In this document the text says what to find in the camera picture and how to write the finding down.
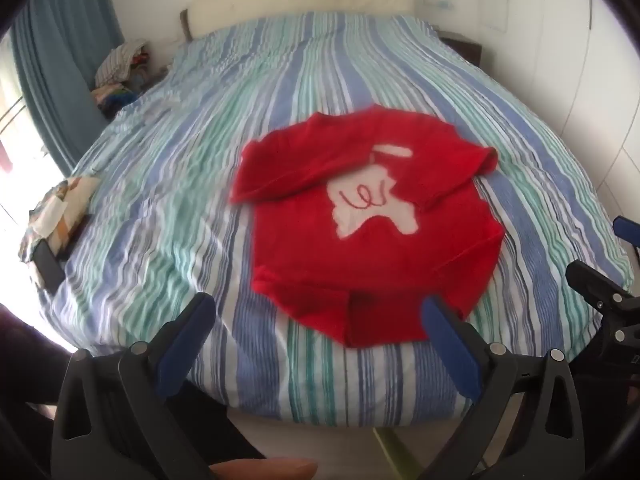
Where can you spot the patterned cushion on chair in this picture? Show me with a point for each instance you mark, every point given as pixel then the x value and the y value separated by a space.
pixel 62 205

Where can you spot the black flat object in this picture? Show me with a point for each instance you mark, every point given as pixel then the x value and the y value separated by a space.
pixel 49 265

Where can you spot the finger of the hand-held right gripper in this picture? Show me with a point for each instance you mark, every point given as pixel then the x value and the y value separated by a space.
pixel 595 285
pixel 627 237

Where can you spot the cream padded headboard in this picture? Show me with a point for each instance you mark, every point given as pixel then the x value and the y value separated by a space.
pixel 300 2

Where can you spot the person's black clothing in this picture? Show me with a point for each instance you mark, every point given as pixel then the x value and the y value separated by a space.
pixel 25 360

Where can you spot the red knitted sweater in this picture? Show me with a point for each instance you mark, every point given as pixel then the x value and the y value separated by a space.
pixel 370 240

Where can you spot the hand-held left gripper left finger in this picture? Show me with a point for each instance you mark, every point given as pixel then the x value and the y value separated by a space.
pixel 177 350

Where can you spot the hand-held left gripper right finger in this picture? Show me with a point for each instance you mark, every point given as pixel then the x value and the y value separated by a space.
pixel 450 345

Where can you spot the white wardrobe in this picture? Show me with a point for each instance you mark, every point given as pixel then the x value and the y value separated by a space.
pixel 575 60

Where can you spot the dark wooden nightstand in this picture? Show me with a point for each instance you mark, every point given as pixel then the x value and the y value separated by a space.
pixel 462 47

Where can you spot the pile of clothes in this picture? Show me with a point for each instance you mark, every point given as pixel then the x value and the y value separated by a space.
pixel 122 67

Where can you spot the blue curtain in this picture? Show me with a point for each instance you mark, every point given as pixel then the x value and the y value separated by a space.
pixel 60 60

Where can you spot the striped bed cover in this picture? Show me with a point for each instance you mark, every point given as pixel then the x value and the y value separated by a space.
pixel 175 170

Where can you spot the person's left hand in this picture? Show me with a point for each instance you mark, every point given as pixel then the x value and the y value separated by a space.
pixel 265 469

